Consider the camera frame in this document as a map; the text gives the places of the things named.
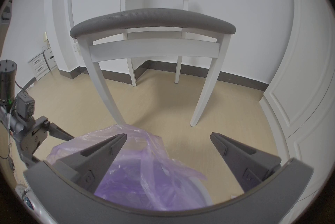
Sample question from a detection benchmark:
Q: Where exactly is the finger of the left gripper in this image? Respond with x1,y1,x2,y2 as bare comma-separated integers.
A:
26,153,45,166
47,122,75,142

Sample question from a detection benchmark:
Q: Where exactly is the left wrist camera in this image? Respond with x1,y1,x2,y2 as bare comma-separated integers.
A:
16,91,35,121

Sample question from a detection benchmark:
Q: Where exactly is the black cable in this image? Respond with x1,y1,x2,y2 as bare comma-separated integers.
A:
0,136,12,160

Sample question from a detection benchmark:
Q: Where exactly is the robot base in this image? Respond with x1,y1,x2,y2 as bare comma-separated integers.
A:
14,183,41,216

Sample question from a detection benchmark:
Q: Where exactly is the white trash bin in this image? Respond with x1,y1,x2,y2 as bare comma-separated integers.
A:
115,148,214,211

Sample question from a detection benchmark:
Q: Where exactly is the white wardrobe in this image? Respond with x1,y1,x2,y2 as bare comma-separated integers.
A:
259,0,335,208

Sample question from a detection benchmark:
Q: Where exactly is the white chair with grey cushions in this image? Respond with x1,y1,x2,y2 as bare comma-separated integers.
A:
70,0,237,127

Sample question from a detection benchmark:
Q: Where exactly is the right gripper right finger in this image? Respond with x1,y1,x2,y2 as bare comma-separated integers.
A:
209,132,282,194

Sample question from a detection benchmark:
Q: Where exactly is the white chest of drawers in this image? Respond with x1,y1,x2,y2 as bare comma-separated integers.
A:
28,48,58,81

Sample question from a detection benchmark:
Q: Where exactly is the purple plastic bag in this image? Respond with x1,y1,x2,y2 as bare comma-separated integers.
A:
47,125,207,211

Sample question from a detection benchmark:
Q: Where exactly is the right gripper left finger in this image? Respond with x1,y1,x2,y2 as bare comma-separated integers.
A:
56,133,128,194

